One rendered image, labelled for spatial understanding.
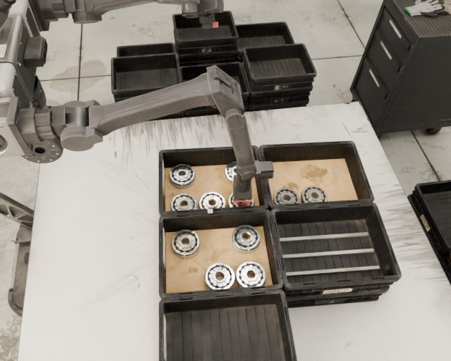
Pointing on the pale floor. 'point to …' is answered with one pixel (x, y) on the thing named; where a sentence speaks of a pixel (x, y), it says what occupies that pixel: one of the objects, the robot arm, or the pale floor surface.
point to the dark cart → (412, 71)
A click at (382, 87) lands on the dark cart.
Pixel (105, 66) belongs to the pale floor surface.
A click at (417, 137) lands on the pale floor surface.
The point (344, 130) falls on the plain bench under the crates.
